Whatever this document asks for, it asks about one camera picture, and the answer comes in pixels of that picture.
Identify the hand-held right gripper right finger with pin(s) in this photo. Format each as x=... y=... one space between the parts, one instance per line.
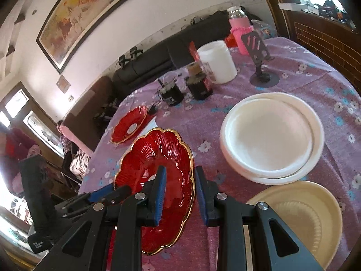
x=200 y=194

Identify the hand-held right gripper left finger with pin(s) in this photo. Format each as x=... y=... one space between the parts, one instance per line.
x=159 y=192

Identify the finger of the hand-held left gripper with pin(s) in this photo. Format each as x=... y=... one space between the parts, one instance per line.
x=121 y=194
x=100 y=193

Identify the large red gold-rimmed glass plate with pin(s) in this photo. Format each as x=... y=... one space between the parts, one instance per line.
x=158 y=152

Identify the cream plate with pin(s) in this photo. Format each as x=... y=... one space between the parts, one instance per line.
x=313 y=217

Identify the white paper sheet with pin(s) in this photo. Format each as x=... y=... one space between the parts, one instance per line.
x=151 y=124

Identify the small red glass plate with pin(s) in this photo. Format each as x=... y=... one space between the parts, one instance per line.
x=124 y=124

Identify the wooden glazed door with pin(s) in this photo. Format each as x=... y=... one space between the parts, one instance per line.
x=25 y=110

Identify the brown armchair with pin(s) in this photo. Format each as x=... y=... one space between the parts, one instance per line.
x=93 y=96

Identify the black jar with cork lid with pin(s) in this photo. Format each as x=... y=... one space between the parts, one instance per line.
x=198 y=86

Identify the white jar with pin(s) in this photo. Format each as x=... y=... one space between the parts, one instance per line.
x=217 y=62

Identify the black sofa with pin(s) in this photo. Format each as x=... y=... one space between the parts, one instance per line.
x=158 y=53

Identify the black devices on sofa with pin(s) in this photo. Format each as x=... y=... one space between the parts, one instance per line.
x=131 y=56

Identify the grey phone stand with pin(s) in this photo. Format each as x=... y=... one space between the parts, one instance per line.
x=256 y=43

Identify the pink sleeved bottle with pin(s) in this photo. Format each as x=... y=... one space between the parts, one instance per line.
x=239 y=31

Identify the purple floral tablecloth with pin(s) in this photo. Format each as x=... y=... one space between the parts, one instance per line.
x=310 y=62

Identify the printed plastic bag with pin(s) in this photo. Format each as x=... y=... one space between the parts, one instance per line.
x=265 y=29

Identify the wooden brick-pattern partition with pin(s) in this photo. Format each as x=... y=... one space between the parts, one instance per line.
x=324 y=39

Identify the white flat box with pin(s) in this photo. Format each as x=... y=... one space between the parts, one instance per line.
x=292 y=6

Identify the clutter of tools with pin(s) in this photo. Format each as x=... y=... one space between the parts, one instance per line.
x=330 y=8

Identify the framed wall painting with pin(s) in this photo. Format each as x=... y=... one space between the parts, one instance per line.
x=84 y=19

